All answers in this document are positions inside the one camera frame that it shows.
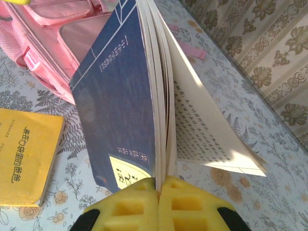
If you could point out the pink backpack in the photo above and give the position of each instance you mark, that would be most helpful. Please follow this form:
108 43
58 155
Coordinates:
60 24

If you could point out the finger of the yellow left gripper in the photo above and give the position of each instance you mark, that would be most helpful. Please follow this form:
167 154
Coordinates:
18 2

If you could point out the floral table cover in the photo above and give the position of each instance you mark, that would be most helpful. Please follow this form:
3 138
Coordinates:
240 120

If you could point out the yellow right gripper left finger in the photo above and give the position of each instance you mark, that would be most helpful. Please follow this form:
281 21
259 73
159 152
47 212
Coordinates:
125 209

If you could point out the yellow paperback book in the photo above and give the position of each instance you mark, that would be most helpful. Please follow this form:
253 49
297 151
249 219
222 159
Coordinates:
29 156

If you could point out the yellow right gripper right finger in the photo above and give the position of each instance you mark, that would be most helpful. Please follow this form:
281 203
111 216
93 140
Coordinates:
187 207

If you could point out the dark blue book yellow label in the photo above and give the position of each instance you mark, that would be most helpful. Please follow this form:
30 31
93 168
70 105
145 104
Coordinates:
115 96

